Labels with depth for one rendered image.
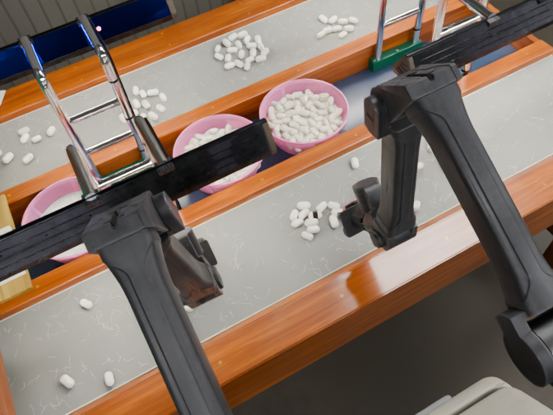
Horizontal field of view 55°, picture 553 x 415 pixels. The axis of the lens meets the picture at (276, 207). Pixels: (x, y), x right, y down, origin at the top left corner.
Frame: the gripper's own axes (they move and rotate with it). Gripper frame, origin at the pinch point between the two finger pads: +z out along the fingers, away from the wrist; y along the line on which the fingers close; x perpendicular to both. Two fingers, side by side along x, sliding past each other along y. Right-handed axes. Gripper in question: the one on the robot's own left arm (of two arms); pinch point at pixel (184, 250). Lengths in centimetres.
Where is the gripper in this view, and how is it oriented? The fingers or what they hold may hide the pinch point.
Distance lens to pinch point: 128.9
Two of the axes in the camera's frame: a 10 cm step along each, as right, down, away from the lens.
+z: -3.4, -2.0, 9.2
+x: 3.6, 8.7, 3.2
